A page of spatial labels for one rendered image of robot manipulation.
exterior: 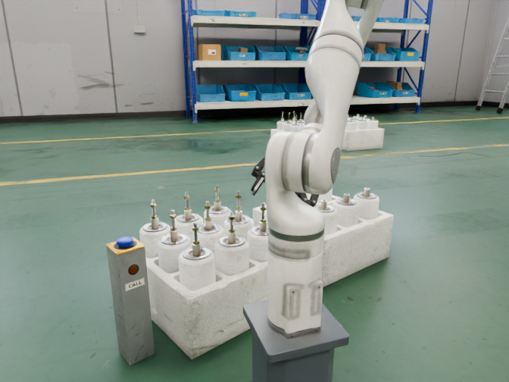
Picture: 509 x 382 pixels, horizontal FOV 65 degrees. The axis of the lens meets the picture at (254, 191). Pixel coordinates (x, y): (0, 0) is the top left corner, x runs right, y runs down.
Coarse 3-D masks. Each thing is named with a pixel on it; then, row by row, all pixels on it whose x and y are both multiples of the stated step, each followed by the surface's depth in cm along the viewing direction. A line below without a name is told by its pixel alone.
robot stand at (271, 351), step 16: (256, 304) 75; (256, 320) 70; (336, 320) 70; (256, 336) 67; (272, 336) 66; (304, 336) 66; (320, 336) 66; (336, 336) 66; (256, 352) 72; (272, 352) 62; (288, 352) 63; (304, 352) 64; (320, 352) 66; (256, 368) 73; (272, 368) 66; (288, 368) 65; (304, 368) 66; (320, 368) 67
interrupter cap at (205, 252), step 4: (188, 248) 108; (204, 248) 108; (184, 252) 105; (188, 252) 106; (204, 252) 106; (208, 252) 105; (184, 256) 103; (188, 256) 103; (192, 256) 103; (196, 256) 103; (200, 256) 103; (204, 256) 103; (208, 256) 104; (192, 260) 102; (196, 260) 102
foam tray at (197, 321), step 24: (264, 264) 115; (168, 288) 105; (216, 288) 103; (240, 288) 108; (264, 288) 115; (168, 312) 108; (192, 312) 99; (216, 312) 104; (240, 312) 111; (168, 336) 111; (192, 336) 101; (216, 336) 107
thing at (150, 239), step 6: (168, 228) 122; (144, 234) 119; (150, 234) 118; (156, 234) 119; (162, 234) 119; (144, 240) 120; (150, 240) 119; (156, 240) 119; (150, 246) 119; (156, 246) 120; (150, 252) 120; (156, 252) 120
